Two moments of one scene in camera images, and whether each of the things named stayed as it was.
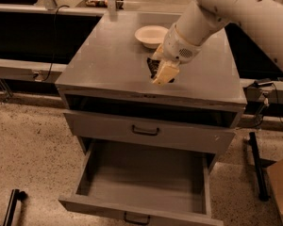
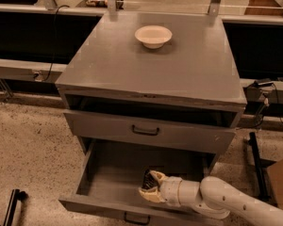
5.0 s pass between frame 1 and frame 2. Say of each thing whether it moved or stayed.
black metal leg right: stayed
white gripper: moved
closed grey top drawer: stayed
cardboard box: stayed
